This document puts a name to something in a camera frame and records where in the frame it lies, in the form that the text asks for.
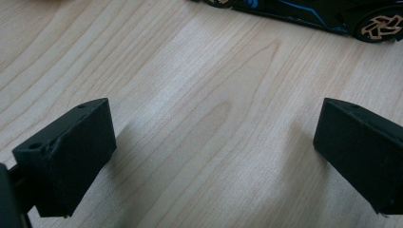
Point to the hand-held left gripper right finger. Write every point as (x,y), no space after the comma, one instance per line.
(361,152)

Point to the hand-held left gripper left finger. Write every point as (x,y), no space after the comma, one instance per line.
(68,161)

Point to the black toy car blue stripes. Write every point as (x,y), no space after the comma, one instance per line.
(301,12)

